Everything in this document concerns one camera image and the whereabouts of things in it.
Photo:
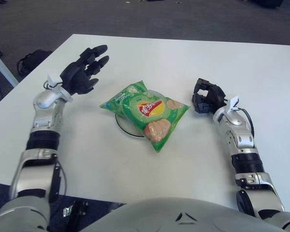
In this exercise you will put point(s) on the white neighbouring table edge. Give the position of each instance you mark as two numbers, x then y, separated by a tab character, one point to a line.
2	67

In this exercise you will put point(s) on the white right wrist connector block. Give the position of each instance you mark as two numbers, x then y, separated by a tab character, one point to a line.
232	102

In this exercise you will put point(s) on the white wrist connector block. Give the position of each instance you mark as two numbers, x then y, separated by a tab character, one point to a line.
52	79
232	102

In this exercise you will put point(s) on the grey robot torso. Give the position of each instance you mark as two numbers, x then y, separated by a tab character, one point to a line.
164	215

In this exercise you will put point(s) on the green snack chips bag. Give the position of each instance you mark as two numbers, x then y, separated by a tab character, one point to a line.
145	111

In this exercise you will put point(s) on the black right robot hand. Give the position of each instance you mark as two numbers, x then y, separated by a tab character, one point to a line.
217	95

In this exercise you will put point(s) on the white plate with black rim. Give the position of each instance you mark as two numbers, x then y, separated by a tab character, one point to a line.
125	125

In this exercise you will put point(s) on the black bracket with screws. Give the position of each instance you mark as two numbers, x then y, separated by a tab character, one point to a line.
78	215

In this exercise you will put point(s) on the white left wrist connector block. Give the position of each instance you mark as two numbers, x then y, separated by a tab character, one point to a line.
52	79

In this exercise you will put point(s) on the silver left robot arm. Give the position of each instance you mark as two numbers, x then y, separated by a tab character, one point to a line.
43	120

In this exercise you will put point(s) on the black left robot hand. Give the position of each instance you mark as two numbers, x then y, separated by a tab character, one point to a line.
76	77

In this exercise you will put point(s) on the black bag on floor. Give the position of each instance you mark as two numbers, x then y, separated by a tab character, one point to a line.
33	60

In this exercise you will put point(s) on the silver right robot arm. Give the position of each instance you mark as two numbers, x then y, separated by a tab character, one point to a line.
244	140

